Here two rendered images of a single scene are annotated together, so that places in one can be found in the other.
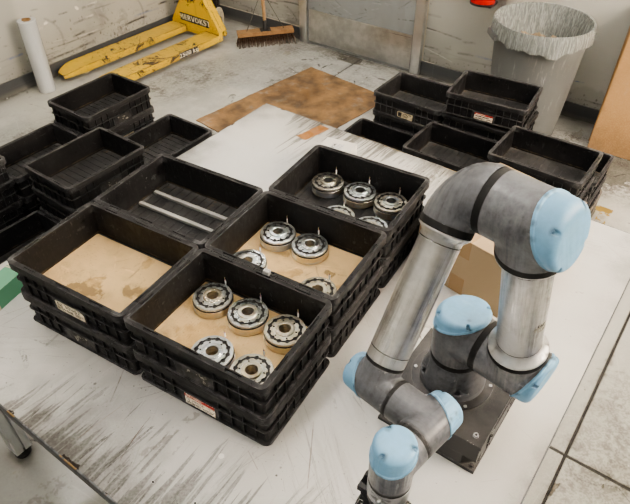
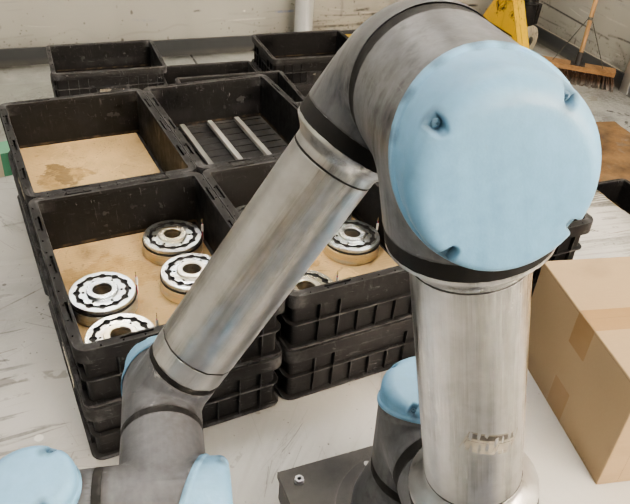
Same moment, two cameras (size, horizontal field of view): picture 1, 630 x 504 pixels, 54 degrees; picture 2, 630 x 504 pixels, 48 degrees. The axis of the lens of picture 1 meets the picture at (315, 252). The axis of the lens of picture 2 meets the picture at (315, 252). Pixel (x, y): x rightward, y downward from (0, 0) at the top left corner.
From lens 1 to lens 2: 0.71 m
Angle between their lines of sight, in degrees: 24
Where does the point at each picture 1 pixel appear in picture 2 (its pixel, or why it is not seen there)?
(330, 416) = not seen: hidden behind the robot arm
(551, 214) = (450, 79)
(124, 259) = (133, 165)
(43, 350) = not seen: outside the picture
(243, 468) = not seen: hidden behind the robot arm
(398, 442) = (30, 481)
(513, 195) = (417, 39)
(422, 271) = (263, 199)
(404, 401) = (143, 436)
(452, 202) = (338, 59)
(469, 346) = (403, 446)
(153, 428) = (6, 362)
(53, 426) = not seen: outside the picture
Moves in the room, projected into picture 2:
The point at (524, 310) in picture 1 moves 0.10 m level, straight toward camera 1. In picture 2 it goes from (434, 372) to (317, 420)
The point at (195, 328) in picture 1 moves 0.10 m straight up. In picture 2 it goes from (124, 263) to (119, 214)
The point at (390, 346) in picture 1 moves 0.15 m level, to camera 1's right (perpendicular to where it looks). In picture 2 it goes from (177, 328) to (318, 404)
